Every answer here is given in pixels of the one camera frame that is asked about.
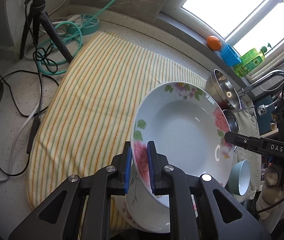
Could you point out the small steel bowl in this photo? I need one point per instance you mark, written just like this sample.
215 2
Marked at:
231 120

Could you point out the blue fluted cup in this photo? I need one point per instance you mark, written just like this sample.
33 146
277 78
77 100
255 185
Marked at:
230 56

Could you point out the large steel bowl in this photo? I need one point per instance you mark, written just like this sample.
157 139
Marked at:
222 91

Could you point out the green dish soap bottle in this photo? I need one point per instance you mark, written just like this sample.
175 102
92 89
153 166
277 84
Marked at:
250 60

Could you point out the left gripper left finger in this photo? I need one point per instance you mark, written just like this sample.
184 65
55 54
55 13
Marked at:
121 177

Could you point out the floral white deep plate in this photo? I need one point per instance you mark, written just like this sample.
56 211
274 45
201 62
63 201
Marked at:
188 127

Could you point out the striped yellow cloth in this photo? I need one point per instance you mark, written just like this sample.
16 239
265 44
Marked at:
92 113

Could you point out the light blue ceramic bowl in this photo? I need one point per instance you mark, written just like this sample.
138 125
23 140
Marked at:
239 179

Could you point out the orange tangerine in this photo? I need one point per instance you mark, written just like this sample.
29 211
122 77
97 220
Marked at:
214 43

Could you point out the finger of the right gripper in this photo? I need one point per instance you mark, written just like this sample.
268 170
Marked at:
252 144

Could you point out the gloved right hand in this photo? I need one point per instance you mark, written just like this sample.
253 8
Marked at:
270 203

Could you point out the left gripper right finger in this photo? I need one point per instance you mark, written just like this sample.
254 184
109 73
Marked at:
159 182

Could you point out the white plug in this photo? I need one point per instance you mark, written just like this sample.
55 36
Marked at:
75 18

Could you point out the chrome kitchen faucet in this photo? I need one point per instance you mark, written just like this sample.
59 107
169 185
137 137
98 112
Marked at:
265 85

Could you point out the black tripod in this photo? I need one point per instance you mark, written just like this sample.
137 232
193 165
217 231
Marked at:
38 16

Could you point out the flat floral plate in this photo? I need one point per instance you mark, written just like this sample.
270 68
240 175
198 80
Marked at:
121 205

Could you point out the teal power strip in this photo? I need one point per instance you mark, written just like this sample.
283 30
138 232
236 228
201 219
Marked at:
89 25

